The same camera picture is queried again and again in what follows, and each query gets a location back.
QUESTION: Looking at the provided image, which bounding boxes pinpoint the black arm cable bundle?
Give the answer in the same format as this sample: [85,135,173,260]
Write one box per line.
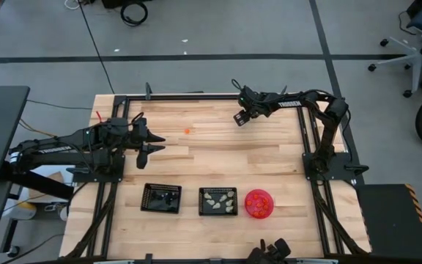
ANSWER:
[311,179,368,257]
[62,182,119,258]

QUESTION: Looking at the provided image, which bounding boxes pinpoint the black diagonal bar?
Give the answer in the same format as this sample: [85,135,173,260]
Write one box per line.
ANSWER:
[0,161,75,202]

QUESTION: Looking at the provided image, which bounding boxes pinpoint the grey office chair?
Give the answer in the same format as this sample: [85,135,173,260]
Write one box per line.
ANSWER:
[367,0,422,99]

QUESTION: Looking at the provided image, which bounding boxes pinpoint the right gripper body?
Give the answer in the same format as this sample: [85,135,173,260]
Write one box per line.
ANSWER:
[238,85,273,119]

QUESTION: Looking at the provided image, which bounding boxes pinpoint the thin black floor cable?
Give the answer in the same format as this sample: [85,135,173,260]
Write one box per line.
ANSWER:
[78,1,116,95]

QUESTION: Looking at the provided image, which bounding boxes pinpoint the yellow white bag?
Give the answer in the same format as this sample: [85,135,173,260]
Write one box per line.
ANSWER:
[4,200,38,221]

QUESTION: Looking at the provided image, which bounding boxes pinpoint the black aluminium extrusion frame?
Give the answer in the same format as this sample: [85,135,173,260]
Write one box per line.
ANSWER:
[86,82,344,264]

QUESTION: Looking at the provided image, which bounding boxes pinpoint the white cardboard box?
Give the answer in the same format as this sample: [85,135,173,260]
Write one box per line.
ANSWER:
[27,164,77,203]

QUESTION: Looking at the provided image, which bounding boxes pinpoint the black left arm cable bundle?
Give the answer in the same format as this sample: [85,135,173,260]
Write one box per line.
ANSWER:
[62,182,119,258]

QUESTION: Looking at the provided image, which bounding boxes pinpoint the black coiled cable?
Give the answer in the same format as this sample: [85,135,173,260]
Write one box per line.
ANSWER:
[120,1,149,27]

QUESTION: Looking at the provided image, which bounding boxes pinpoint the pink plastic bowl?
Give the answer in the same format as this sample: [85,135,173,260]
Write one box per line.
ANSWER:
[243,188,275,220]

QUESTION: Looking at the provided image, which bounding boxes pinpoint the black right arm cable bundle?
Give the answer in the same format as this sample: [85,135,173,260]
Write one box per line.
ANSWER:
[311,179,368,257]

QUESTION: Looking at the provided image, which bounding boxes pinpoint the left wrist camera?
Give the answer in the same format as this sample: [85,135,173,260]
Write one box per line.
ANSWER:
[134,145,149,171]

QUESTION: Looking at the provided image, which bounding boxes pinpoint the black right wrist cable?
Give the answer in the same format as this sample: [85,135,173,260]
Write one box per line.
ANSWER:
[231,78,245,95]

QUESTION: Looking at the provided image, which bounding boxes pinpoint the black slotted plastic basket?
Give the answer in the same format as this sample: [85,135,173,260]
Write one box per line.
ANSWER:
[140,183,182,215]
[198,186,239,216]

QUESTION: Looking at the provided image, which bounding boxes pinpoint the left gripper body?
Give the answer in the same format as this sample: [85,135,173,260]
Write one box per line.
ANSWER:
[122,116,150,149]

